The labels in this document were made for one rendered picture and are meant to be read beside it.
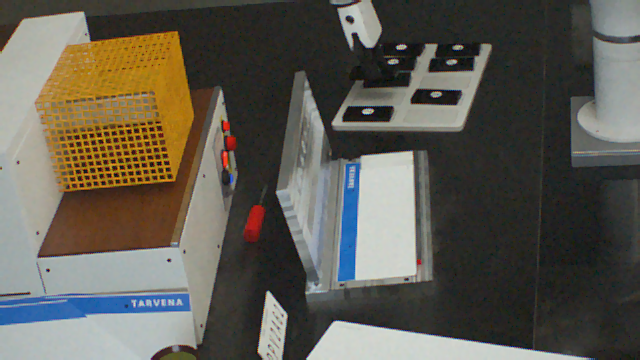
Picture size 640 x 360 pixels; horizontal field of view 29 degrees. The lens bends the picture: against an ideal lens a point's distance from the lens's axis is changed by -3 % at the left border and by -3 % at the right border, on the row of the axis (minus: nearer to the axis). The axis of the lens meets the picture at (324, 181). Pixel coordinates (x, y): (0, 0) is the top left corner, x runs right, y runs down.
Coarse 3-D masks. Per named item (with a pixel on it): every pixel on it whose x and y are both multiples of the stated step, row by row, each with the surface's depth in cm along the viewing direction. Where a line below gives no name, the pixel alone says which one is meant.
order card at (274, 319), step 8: (272, 296) 203; (272, 304) 201; (264, 312) 197; (272, 312) 200; (280, 312) 202; (264, 320) 195; (272, 320) 198; (280, 320) 201; (264, 328) 194; (272, 328) 197; (280, 328) 199; (264, 336) 193; (272, 336) 195; (280, 336) 198; (264, 344) 191; (272, 344) 194; (280, 344) 196; (264, 352) 190; (272, 352) 192; (280, 352) 195
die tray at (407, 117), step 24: (432, 48) 288; (456, 72) 275; (480, 72) 274; (360, 96) 271; (384, 96) 270; (408, 96) 268; (336, 120) 263; (408, 120) 258; (432, 120) 257; (456, 120) 256
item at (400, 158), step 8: (400, 152) 242; (408, 152) 242; (360, 160) 242; (368, 160) 242; (376, 160) 241; (384, 160) 240; (392, 160) 240; (400, 160) 240; (408, 160) 239; (368, 168) 241
